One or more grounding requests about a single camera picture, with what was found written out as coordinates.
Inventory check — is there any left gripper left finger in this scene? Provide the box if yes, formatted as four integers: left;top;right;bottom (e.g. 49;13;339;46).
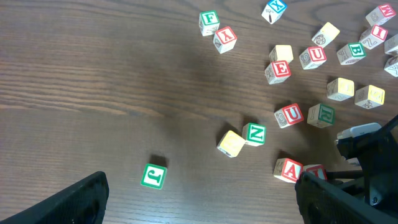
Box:
1;171;109;224

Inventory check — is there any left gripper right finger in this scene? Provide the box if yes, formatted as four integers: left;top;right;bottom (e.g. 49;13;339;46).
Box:
295;172;397;224

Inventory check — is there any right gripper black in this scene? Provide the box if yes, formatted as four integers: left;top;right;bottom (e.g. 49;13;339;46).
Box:
326;117;397;207

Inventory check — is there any red i block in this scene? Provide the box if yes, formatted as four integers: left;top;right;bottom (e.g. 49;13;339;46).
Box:
359;24;388;50
303;164;327;180

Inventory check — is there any red A block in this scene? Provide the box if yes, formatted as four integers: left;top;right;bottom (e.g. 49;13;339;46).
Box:
273;158;303;184

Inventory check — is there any yellow block centre right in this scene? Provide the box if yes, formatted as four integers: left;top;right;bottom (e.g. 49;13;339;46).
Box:
354;85;386;110

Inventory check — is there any green R block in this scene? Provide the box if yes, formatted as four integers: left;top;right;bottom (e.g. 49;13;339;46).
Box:
307;103;335;128

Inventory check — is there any green J block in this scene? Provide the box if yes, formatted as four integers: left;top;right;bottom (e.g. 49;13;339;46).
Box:
141;163;167;190

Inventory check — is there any yellow block centre left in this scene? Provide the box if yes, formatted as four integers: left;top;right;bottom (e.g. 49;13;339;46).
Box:
326;78;354;101

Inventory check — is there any red U block lower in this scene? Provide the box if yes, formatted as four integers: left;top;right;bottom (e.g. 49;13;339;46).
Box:
274;103;304;128

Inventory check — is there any red u block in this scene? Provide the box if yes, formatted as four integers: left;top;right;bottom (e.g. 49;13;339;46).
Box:
274;103;304;128
299;47;327;70

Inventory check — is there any green N block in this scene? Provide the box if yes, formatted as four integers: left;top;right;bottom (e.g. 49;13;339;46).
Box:
242;123;267;147

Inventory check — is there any green B block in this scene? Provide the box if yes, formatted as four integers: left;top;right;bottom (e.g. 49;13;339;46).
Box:
336;42;367;65

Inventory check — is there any yellow 2 block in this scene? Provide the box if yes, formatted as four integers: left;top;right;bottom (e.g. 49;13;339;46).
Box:
217;130;246;158

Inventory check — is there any red U block upper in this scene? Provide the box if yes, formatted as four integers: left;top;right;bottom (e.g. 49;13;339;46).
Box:
299;47;327;70

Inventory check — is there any red E block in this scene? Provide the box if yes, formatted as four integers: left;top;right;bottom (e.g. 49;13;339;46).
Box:
264;60;292;85

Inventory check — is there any yellow block top centre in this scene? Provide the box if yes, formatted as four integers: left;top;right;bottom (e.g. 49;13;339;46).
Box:
312;22;340;48

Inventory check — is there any red W block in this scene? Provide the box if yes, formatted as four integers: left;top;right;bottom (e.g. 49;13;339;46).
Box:
365;4;397;26

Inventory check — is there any yellow block upper left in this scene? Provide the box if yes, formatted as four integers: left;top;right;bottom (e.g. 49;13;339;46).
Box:
269;45;294;63

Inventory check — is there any blue X block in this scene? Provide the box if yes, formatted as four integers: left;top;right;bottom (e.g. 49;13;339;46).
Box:
261;0;287;24

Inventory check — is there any red Y block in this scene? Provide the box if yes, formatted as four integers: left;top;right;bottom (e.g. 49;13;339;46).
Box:
213;26;238;54

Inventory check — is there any green F block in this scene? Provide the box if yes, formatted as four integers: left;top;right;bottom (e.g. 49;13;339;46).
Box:
198;10;220;36

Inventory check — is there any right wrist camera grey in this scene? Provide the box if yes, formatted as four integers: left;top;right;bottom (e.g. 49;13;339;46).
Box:
335;123;382;144

